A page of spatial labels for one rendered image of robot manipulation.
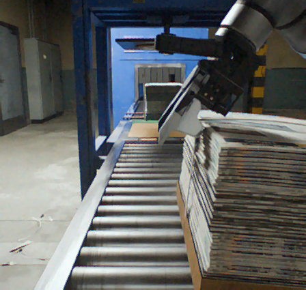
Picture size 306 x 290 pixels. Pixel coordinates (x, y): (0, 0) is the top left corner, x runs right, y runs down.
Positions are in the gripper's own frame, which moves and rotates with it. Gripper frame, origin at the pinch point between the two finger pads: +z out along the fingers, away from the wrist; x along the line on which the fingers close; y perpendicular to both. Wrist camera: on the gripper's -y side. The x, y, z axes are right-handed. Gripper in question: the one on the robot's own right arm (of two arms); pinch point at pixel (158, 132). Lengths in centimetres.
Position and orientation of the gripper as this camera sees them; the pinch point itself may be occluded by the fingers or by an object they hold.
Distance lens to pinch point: 52.8
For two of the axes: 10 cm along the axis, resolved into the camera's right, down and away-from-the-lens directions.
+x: 0.1, -1.9, 9.8
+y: 8.3, 5.5, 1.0
